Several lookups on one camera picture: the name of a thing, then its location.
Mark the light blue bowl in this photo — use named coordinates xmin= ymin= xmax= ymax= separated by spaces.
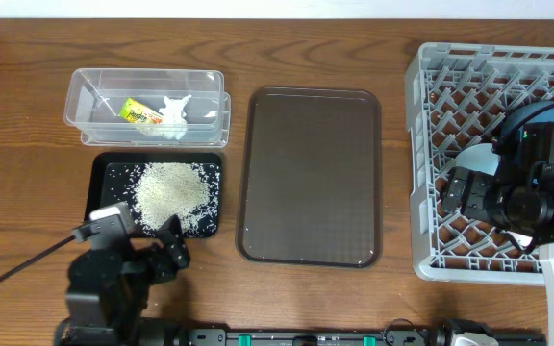
xmin=455 ymin=143 xmax=500 ymax=176

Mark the pile of rice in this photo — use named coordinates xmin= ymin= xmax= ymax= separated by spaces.
xmin=106 ymin=161 xmax=221 ymax=238

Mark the yellow wrapper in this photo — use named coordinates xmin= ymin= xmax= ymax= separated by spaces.
xmin=117 ymin=93 xmax=193 ymax=141

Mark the dark blue plate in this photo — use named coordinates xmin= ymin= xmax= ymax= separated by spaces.
xmin=498 ymin=101 xmax=554 ymax=145

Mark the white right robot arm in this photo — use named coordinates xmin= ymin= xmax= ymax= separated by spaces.
xmin=441 ymin=122 xmax=554 ymax=345

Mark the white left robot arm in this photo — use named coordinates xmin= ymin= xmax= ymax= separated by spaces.
xmin=54 ymin=202 xmax=190 ymax=345

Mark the grey dishwasher rack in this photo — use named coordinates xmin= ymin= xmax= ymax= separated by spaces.
xmin=405 ymin=42 xmax=554 ymax=286

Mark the black plastic tray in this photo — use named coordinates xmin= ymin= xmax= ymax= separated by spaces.
xmin=86 ymin=152 xmax=222 ymax=213

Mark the clear plastic bin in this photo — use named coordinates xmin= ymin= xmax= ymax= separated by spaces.
xmin=63 ymin=68 xmax=231 ymax=148

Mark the brown serving tray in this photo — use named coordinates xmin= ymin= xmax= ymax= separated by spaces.
xmin=236 ymin=86 xmax=383 ymax=269

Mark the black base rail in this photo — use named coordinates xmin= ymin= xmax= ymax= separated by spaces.
xmin=180 ymin=327 xmax=547 ymax=346

